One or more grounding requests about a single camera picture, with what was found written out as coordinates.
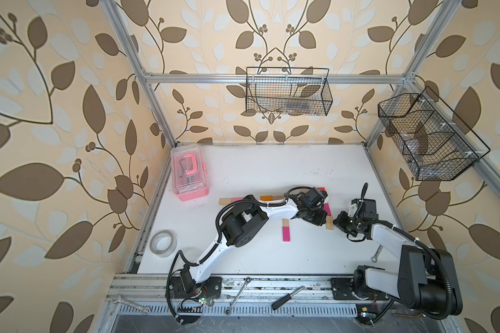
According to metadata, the small natural wood block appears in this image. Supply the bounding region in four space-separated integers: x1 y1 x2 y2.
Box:
326 216 334 230

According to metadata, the magenta block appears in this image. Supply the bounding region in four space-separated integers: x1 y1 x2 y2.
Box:
282 227 290 242
324 203 332 216

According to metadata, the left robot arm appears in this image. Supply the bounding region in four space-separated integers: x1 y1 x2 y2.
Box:
165 186 327 326

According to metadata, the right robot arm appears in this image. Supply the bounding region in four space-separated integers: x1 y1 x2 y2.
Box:
331 185 463 320

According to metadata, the silver wrench on table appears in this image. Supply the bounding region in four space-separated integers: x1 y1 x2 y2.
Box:
371 246 383 263

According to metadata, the pink plastic storage box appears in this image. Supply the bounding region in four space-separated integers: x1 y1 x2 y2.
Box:
171 144 209 201

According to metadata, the clear tape roll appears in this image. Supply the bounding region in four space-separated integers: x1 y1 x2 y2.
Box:
149 230 177 258

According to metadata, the silver wrench bottom left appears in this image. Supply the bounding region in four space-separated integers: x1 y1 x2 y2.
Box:
112 294 151 315

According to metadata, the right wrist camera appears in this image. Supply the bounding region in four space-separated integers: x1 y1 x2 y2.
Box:
348 203 358 217

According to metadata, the black handled screwdriver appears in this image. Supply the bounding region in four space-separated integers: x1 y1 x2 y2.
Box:
272 286 305 311

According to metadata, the right black wire basket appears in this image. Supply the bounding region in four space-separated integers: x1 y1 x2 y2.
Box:
378 86 490 181

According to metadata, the black wire basket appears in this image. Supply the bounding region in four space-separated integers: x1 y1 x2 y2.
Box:
245 66 333 117
378 86 490 181

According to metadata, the back black wire basket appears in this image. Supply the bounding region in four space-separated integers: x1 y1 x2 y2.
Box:
245 66 333 117

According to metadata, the silver wrench on rail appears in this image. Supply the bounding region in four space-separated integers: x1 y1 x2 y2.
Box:
224 277 253 316

